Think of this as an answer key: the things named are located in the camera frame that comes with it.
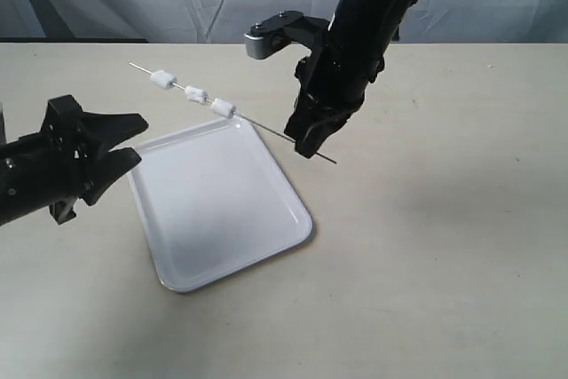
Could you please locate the white marshmallow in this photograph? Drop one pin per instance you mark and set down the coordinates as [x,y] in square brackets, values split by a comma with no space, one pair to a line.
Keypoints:
[223,108]
[163,79]
[196,95]

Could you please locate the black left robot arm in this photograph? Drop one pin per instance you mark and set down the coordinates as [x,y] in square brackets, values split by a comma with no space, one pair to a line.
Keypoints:
[28,176]

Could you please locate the thin metal skewer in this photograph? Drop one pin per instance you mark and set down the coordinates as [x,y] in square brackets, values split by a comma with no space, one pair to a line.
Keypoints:
[237,114]

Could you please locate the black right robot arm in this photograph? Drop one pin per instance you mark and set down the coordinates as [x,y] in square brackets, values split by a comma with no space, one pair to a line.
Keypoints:
[346,56]

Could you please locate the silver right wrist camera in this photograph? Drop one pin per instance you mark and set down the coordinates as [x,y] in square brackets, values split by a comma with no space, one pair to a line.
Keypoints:
[262,41]

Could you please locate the white backdrop cloth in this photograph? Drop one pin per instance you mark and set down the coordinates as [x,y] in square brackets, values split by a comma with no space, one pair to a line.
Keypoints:
[225,21]

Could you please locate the white plastic tray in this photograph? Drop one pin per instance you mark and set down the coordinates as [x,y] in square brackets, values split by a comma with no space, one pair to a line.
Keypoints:
[213,201]

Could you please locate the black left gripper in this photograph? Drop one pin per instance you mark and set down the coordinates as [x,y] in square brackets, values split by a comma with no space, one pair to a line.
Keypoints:
[80,141]

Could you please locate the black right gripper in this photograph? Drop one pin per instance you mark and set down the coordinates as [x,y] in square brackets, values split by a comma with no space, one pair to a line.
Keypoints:
[330,93]

